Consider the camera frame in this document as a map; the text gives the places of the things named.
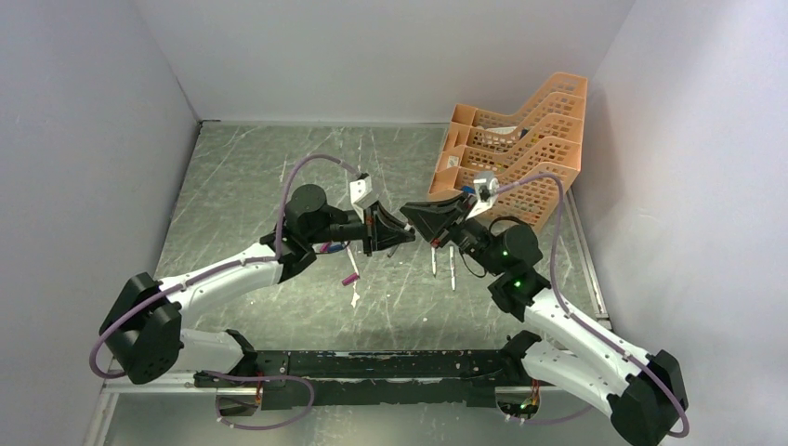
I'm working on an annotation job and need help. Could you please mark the orange plastic file rack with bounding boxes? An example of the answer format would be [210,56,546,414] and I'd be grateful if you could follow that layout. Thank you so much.
[427,72,588,201]

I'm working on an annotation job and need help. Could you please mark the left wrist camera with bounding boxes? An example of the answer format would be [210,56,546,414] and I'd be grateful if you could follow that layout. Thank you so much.
[348,173,378,218]

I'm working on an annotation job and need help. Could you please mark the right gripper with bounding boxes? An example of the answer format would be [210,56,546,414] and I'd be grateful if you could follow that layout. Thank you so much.
[401,193,505,277]

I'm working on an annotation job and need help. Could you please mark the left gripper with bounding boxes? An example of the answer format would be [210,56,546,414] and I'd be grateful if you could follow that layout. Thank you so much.
[307,198,415,256]

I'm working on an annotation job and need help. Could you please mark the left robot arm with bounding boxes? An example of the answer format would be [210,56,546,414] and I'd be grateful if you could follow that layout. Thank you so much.
[99,179,415,387]

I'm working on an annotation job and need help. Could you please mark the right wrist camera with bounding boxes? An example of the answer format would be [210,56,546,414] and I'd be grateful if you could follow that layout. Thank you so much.
[466,170,499,219]

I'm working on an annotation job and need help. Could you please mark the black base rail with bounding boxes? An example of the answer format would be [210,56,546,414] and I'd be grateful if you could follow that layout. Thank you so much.
[193,349,532,410]

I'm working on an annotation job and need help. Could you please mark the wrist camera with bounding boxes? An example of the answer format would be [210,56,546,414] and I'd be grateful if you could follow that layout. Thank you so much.
[466,170,499,219]
[348,173,378,218]

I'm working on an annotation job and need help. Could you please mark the aluminium frame rail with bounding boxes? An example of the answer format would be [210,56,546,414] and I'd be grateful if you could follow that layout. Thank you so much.
[102,373,256,396]

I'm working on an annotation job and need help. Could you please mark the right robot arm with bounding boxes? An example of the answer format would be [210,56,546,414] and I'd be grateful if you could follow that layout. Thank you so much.
[401,193,689,445]

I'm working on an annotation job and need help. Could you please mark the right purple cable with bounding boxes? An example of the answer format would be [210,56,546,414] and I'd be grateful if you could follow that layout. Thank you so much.
[495,172,690,439]

